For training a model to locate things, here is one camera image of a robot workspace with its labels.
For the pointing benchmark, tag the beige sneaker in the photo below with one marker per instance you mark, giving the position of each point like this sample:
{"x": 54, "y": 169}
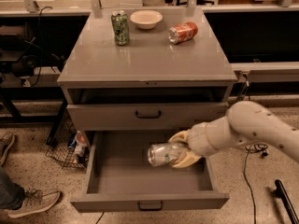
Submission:
{"x": 36, "y": 201}
{"x": 6, "y": 143}

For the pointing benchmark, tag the orange soda can lying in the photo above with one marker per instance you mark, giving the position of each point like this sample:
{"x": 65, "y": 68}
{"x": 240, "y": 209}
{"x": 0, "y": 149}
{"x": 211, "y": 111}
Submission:
{"x": 182, "y": 32}

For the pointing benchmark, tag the silver green 7up can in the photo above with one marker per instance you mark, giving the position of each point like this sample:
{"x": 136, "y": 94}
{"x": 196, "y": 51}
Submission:
{"x": 165, "y": 153}

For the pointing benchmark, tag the white bowl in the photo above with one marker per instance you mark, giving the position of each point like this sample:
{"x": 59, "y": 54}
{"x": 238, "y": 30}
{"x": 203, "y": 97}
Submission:
{"x": 146, "y": 19}

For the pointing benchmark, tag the grey drawer cabinet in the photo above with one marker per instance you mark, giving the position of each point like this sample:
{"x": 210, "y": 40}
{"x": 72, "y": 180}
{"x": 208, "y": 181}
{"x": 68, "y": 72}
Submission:
{"x": 150, "y": 69}

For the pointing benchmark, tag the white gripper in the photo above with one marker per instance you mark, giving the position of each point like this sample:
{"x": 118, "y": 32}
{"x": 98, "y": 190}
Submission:
{"x": 198, "y": 139}

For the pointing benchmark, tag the open middle drawer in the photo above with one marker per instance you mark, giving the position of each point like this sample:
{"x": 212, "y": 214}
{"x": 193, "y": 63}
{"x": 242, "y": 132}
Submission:
{"x": 119, "y": 178}

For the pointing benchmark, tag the green soda can upright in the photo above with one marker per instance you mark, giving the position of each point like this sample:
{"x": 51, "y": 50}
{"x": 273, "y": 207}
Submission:
{"x": 120, "y": 27}

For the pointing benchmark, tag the closed upper drawer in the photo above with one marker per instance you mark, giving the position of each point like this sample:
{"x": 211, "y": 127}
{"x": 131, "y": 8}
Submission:
{"x": 143, "y": 116}

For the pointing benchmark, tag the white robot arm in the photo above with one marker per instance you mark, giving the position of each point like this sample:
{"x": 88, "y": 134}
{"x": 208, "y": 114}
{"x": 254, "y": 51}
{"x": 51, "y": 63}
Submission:
{"x": 244, "y": 123}

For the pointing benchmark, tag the black wire basket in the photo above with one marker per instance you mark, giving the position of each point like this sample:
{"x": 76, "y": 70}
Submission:
{"x": 62, "y": 147}

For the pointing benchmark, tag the black metal bar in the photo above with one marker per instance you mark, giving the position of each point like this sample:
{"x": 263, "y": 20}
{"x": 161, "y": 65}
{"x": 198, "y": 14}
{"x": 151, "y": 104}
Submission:
{"x": 282, "y": 194}

